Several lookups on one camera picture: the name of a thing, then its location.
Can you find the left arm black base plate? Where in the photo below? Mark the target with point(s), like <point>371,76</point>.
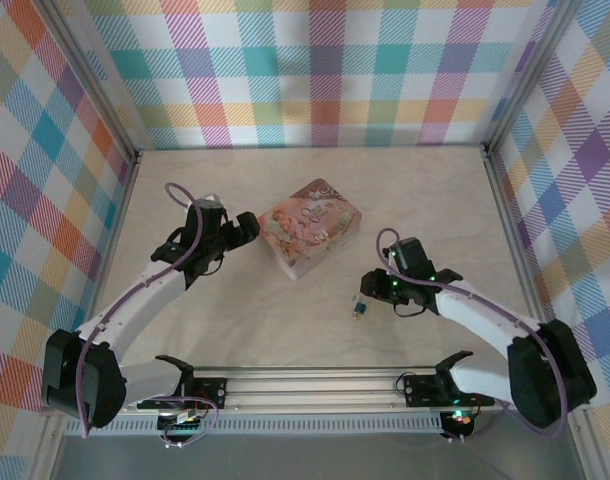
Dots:
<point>212,392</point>

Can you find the pink illustrated tin box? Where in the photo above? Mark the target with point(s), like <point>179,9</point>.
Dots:
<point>310,225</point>

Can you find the small blue padlock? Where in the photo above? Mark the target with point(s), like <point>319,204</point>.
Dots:
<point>361,306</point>

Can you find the aluminium side rail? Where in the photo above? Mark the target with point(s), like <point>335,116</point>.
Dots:
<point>116,225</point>
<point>511,225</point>

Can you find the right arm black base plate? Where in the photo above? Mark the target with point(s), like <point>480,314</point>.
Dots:
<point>420,390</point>

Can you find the grey sheet metal panel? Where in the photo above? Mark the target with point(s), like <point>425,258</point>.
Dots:
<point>310,457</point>

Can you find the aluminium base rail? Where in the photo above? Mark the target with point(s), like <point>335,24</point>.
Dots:
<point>310,390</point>

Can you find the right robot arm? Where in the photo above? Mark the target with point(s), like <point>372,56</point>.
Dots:
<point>550,375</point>

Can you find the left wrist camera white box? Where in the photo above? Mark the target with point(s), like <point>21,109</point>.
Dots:
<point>213,199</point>

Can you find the aluminium frame post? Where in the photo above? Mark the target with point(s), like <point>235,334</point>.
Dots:
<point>100,75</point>
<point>520,75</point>

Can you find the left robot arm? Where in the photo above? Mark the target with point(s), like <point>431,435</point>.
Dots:
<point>85,380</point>

